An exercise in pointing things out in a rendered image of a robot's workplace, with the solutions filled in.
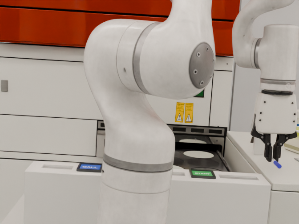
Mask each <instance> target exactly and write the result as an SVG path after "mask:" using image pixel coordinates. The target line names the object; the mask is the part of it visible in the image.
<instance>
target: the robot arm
mask: <svg viewBox="0 0 299 224"><path fill-rule="evenodd" d="M170 1H171V2H172V8H171V12H170V15H169V17H168V18H167V20H165V21H164V22H157V21H147V20H133V19H113V20H108V21H106V22H103V23H101V24H100V25H98V26H97V27H96V28H95V29H94V30H93V31H92V32H91V34H90V36H89V38H88V40H87V43H86V46H85V51H84V70H85V76H86V79H87V82H88V84H89V87H90V90H91V92H92V94H93V97H94V99H95V101H96V103H97V105H98V107H99V110H100V112H101V115H102V117H103V121H104V124H105V146H104V155H103V164H102V173H101V186H100V195H99V204H98V213H97V224H166V219H167V212H168V204H169V196H170V187H171V179H172V172H173V163H174V153H175V137H174V134H173V132H172V130H171V129H170V128H169V127H168V126H167V124H166V123H165V122H164V121H163V120H162V119H161V118H160V117H159V116H158V115H157V114H156V112H155V111H154V110H153V109H152V107H151V106H150V104H149V102H148V100H147V98H146V96H145V94H148V95H153V96H158V97H163V98H167V99H173V100H181V99H187V98H191V97H193V96H196V95H197V94H199V93H200V92H201V91H202V90H203V89H204V88H205V87H206V86H207V85H208V83H209V82H210V80H211V78H212V75H213V73H214V68H215V59H216V56H215V44H214V35H213V28H212V19H211V5H212V0H170ZM294 1H295V0H250V1H249V2H248V3H247V4H246V5H245V6H244V7H243V9H242V10H241V11H240V12H239V14H238V15H237V17H236V19H235V21H234V24H233V28H232V47H233V56H234V60H235V63H236V64H237V65H238V66H240V67H242V68H254V69H260V71H261V77H260V88H261V89H263V90H262V91H261V92H258V94H257V97H256V102H255V108H254V115H253V123H252V126H253V128H252V131H251V135H252V136H254V137H256V138H259V139H260V140H261V141H262V142H263V143H264V144H265V149H264V157H265V158H266V160H267V161H268V162H271V160H272V154H273V158H274V159H275V160H276V161H277V162H278V161H279V158H280V157H281V147H282V146H283V144H284V143H285V142H287V141H288V140H289V139H293V138H296V137H297V132H296V126H297V106H296V97H295V94H293V92H291V91H294V90H295V87H296V82H295V81H296V71H297V60H298V49H299V26H296V25H292V24H269V25H266V26H264V32H263V38H254V37H253V34H252V25H253V22H254V20H255V19H256V18H257V17H258V16H259V15H262V14H264V13H266V12H269V11H273V10H276V9H280V8H283V7H286V6H289V5H291V4H292V3H293V2H294ZM261 133H263V134H261ZM271 134H277V137H276V142H275V144H274V145H273V147H272V146H271ZM272 149H273V151H272Z"/></svg>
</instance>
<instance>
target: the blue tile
mask: <svg viewBox="0 0 299 224"><path fill-rule="evenodd" d="M100 167H101V166H100V165H89V164H82V165H81V166H80V168H83V169H100Z"/></svg>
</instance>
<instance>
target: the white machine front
mask: <svg viewBox="0 0 299 224"><path fill-rule="evenodd" d="M84 51H85V48H79V47H65V46H50V45H36V44H15V43H0V158H12V159H28V160H50V161H65V162H81V163H97V164H102V163H103V157H96V153H97V131H98V129H102V130H105V128H98V122H99V121H103V117H102V115H101V112H100V110H99V107H98V105H97V103H96V101H95V99H94V97H93V94H92V92H91V90H90V87H89V84H88V82H87V79H86V76H85V70H84ZM233 59H234V57H229V56H216V59H215V68H214V73H213V75H212V78H211V80H210V82H209V83H208V85H207V86H206V87H205V88H204V89H203V96H193V97H191V98H187V99H181V100H173V99H167V98H163V97H158V96H153V95H148V94H145V96H146V98H147V100H148V102H149V104H150V106H151V107H152V109H153V110H154V111H155V112H156V114H157V115H158V116H159V117H160V118H161V119H162V120H163V121H164V122H165V123H166V124H167V125H172V126H187V127H203V128H224V135H223V137H224V148H223V157H224V152H225V141H226V134H227V126H228V116H229V105H230V91H231V80H232V70H233ZM177 102H181V103H185V104H186V103H193V104H194V106H193V123H185V106H184V116H183V123H180V122H175V114H176V104H177ZM173 134H186V135H201V136H219V135H203V134H188V133H173Z"/></svg>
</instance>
